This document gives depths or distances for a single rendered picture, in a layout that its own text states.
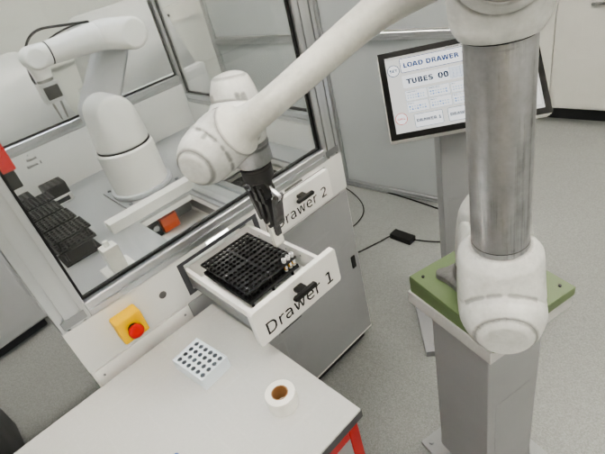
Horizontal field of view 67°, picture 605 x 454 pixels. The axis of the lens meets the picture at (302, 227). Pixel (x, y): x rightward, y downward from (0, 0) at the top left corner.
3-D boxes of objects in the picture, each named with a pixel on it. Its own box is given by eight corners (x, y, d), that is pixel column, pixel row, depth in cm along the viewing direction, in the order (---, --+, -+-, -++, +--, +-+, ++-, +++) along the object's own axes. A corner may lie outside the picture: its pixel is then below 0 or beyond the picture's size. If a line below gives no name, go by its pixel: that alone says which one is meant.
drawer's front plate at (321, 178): (333, 195, 163) (328, 168, 156) (273, 239, 148) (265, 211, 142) (329, 195, 164) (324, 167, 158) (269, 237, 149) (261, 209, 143)
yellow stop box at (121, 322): (151, 329, 122) (140, 310, 118) (127, 347, 119) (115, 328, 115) (143, 321, 126) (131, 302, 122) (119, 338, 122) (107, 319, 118)
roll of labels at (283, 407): (304, 397, 104) (301, 386, 102) (286, 422, 100) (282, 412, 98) (281, 385, 108) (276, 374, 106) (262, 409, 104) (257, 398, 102)
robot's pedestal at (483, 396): (552, 459, 153) (580, 294, 111) (487, 516, 144) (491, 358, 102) (481, 397, 176) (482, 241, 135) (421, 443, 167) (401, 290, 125)
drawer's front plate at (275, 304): (341, 279, 125) (334, 248, 119) (262, 348, 111) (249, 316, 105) (337, 276, 127) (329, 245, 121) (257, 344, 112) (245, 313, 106)
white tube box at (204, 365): (231, 366, 116) (227, 356, 114) (206, 390, 112) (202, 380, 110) (201, 347, 124) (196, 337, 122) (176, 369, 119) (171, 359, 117)
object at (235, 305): (331, 276, 125) (327, 258, 122) (261, 336, 112) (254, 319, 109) (244, 233, 152) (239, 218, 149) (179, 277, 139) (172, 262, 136)
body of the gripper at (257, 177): (278, 159, 105) (287, 194, 111) (255, 152, 111) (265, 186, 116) (253, 175, 102) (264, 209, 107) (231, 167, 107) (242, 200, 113)
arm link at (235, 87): (234, 132, 109) (212, 159, 99) (213, 67, 100) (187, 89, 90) (276, 128, 106) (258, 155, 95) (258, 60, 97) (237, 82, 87)
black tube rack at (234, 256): (301, 273, 128) (295, 256, 125) (253, 312, 120) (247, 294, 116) (252, 249, 143) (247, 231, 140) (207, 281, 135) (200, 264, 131)
